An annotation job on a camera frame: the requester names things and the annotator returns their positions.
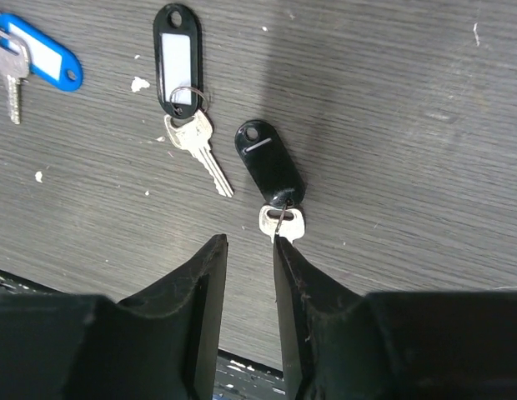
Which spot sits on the key with solid black tag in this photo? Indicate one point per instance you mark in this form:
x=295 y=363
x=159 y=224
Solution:
x=276 y=176

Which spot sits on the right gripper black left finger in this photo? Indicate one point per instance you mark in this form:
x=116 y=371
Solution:
x=160 y=343

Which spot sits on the key with blue tag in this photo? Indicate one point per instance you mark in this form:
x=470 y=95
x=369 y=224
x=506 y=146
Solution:
x=25 y=50

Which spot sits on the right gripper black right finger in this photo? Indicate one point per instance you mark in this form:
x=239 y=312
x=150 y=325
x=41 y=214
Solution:
x=337 y=344

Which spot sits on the key with black windowed tag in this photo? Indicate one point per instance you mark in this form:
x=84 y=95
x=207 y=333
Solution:
x=178 y=50

